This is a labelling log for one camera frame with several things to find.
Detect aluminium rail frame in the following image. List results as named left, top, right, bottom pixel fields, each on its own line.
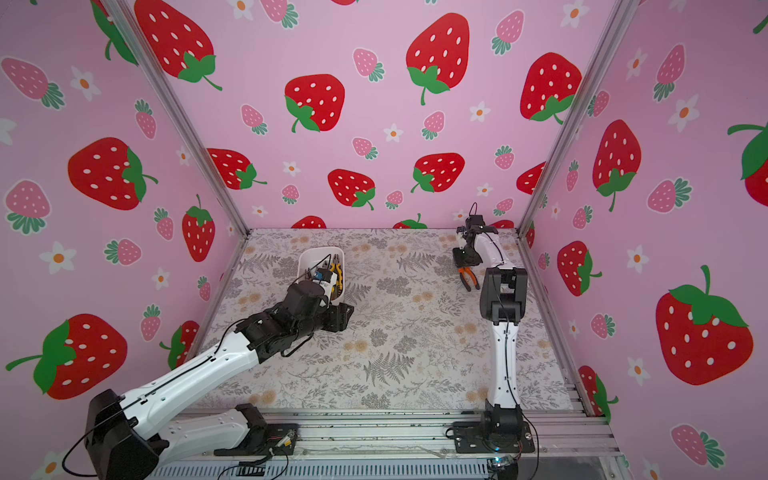
left=178, top=405, right=622, bottom=459

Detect orange handled pliers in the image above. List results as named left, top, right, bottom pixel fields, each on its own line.
left=458, top=267, right=480, bottom=292

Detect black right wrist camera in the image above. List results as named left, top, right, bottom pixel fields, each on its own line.
left=456, top=214, right=486, bottom=237

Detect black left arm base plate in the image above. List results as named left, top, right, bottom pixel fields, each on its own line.
left=214, top=423, right=299, bottom=457

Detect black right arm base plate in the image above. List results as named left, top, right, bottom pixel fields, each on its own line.
left=445, top=422, right=536, bottom=455

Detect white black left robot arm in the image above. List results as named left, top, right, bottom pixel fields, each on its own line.
left=83, top=280, right=354, bottom=479

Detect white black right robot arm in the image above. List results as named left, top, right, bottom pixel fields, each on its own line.
left=453, top=226, right=528, bottom=452

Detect white plastic storage box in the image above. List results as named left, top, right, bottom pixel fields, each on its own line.
left=298, top=246, right=346, bottom=303

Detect floral patterned table mat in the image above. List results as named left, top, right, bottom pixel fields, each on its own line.
left=173, top=227, right=577, bottom=413

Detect yellow black handled pliers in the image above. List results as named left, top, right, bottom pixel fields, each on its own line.
left=330, top=254, right=344, bottom=300

